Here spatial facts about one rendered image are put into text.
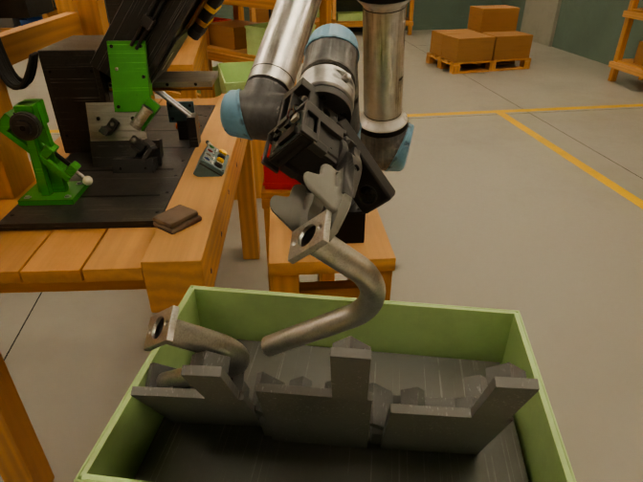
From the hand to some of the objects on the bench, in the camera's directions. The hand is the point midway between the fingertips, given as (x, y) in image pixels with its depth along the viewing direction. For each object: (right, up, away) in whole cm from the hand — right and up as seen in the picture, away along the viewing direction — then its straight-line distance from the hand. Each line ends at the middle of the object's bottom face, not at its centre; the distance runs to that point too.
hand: (321, 240), depth 53 cm
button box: (-36, +21, +113) cm, 120 cm away
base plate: (-66, +31, +127) cm, 147 cm away
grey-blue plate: (-51, +38, +135) cm, 149 cm away
